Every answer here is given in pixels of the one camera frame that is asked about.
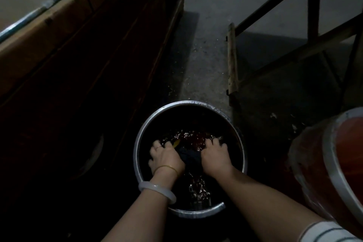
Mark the person's left hand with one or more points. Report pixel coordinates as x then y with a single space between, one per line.
165 158

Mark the person's right hand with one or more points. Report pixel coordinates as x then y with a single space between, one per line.
215 157

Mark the person's right fingers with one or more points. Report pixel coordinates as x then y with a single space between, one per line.
214 144

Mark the person's left fingers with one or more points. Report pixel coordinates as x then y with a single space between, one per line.
160 146

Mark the dark wet cloth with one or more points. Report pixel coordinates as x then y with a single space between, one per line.
189 157

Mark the person's right forearm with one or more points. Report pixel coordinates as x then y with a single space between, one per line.
265 205

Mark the person's left forearm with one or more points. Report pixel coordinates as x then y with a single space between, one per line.
141 214

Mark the round metal basin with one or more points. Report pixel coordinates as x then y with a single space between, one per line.
189 162

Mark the white jade bangle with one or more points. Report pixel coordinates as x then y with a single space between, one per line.
156 190

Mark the orange plastic-wrapped bucket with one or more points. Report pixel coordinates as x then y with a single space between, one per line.
330 165

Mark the long wooden counter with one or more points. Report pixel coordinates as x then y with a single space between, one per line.
73 60

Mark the striped white sleeve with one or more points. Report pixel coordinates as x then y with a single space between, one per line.
326 232

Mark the wooden frame rack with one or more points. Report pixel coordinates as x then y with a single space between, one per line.
289 46

